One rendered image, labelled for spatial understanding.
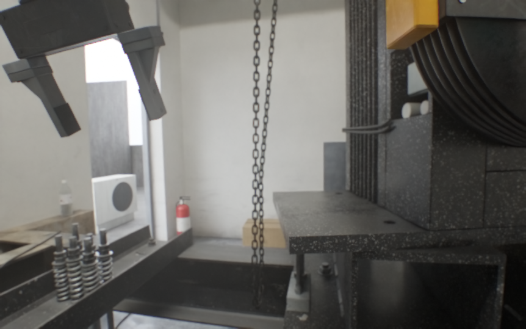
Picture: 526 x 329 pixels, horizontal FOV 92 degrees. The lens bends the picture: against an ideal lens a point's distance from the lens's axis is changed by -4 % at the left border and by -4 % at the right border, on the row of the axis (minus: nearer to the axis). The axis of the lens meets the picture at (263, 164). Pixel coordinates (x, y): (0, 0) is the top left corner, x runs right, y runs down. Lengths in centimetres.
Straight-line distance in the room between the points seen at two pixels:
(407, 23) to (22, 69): 47
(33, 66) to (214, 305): 97
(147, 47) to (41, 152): 163
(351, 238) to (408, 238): 10
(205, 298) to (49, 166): 124
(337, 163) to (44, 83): 92
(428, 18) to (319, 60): 262
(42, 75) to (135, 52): 14
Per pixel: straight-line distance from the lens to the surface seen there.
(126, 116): 803
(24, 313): 89
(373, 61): 74
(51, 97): 44
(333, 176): 109
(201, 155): 315
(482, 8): 43
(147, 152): 291
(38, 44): 40
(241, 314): 113
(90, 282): 81
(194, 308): 119
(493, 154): 59
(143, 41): 34
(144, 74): 35
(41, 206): 194
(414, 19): 39
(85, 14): 36
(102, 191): 395
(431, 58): 46
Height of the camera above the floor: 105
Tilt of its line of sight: 4 degrees down
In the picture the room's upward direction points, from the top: 1 degrees counter-clockwise
